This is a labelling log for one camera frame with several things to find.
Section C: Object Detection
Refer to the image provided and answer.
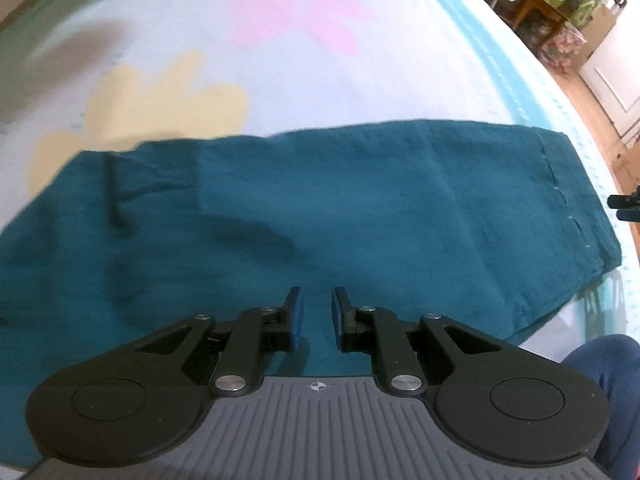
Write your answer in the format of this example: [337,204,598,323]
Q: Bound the person's leg in blue clothing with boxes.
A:
[564,334,640,480]

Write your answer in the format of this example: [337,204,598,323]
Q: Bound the floral storage box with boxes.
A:
[539,24,587,77]

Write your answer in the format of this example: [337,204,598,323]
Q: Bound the wooden stool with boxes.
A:
[509,0,568,47]

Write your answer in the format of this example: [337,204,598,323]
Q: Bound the teal pants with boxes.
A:
[0,117,623,467]

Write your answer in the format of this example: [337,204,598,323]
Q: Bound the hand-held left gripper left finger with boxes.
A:
[135,286,303,398]

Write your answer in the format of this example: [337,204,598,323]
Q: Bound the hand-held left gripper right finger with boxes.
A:
[332,286,501,398]

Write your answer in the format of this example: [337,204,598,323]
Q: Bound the white door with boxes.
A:
[579,0,640,138]

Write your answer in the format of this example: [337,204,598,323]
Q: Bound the pastel floral bed sheet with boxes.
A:
[0,0,640,361]

